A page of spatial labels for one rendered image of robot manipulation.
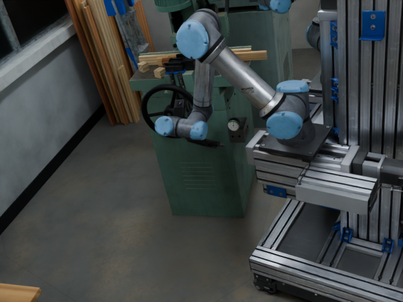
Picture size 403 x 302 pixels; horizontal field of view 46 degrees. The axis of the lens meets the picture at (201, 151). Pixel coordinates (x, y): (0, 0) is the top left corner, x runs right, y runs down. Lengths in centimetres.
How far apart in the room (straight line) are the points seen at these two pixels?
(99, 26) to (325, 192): 242
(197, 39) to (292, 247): 114
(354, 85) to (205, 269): 123
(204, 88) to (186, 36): 32
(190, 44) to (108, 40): 221
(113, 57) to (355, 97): 233
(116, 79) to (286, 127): 237
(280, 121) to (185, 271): 119
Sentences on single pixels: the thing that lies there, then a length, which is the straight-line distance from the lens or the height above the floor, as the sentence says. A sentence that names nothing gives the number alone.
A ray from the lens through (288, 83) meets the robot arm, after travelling 181.
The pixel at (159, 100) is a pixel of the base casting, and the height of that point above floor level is 78.
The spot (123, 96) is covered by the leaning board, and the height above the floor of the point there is 24.
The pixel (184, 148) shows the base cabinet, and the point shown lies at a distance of 257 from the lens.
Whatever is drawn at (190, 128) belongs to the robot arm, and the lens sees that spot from 182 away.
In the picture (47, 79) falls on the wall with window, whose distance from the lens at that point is 364.
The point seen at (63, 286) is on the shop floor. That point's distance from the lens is 275.
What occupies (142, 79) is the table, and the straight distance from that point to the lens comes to 243.
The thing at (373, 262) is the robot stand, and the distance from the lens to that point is 225.
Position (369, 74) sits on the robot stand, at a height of 105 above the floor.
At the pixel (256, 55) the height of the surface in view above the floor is 92.
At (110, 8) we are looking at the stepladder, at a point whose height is 106.
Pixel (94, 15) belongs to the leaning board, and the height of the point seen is 91.
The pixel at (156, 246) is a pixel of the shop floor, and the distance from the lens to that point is 274.
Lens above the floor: 185
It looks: 33 degrees down
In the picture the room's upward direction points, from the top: 12 degrees counter-clockwise
